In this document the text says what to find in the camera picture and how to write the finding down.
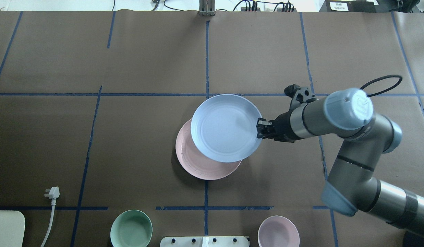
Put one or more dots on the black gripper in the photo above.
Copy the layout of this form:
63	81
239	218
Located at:
283	128

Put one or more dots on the blue plate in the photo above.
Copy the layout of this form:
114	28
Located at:
224	128

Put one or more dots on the pink plate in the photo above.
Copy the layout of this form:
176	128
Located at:
197	164

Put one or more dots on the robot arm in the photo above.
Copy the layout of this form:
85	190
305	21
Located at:
350	186

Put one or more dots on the pink bowl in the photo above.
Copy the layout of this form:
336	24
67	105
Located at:
278	231

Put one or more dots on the black box with label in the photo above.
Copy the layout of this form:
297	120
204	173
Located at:
347	6

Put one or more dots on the green bowl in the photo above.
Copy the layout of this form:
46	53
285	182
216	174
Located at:
132	228

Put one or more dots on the dark blue saucepan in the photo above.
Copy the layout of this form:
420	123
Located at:
412	240

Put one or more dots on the aluminium frame post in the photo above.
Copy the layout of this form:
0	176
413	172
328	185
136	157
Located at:
207	8

